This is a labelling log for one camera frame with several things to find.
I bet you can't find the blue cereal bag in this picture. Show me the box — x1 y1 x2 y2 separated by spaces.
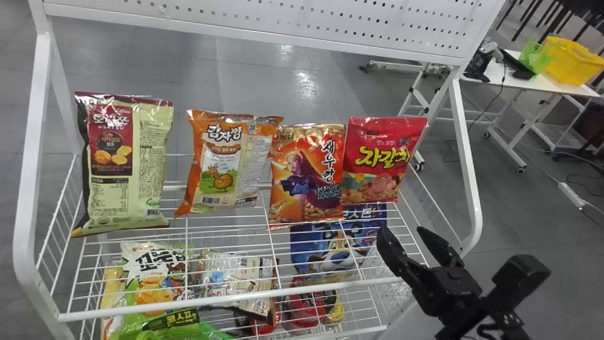
290 204 388 275

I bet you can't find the white wire rack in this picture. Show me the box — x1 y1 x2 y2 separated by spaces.
13 0 506 340

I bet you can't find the white power strip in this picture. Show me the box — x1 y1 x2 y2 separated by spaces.
558 181 587 210

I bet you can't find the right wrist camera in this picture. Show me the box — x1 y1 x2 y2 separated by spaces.
485 254 552 313

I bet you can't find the maroon and cream snack packet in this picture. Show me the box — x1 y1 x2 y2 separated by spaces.
71 91 175 238

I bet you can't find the hand scanner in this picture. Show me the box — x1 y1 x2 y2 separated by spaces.
480 42 505 63

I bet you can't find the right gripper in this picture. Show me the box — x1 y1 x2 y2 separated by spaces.
376 225 484 317

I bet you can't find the black stand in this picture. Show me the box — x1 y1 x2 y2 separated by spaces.
463 49 494 83

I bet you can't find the green and yellow snack packet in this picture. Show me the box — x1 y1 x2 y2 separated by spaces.
100 241 233 340

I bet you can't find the yellow basket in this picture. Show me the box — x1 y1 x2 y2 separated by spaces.
538 36 604 87

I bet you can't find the white snack packet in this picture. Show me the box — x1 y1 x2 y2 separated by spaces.
191 249 280 318

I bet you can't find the black cable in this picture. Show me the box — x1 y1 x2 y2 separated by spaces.
442 66 506 164

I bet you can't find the white side table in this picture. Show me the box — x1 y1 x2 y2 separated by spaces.
459 49 601 174

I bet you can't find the red and black snack packet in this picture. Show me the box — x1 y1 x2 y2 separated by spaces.
282 276 345 332

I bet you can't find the orange and purple snack packet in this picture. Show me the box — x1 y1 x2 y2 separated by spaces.
268 124 347 231

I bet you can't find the green basket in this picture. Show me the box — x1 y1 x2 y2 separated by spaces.
518 40 554 76

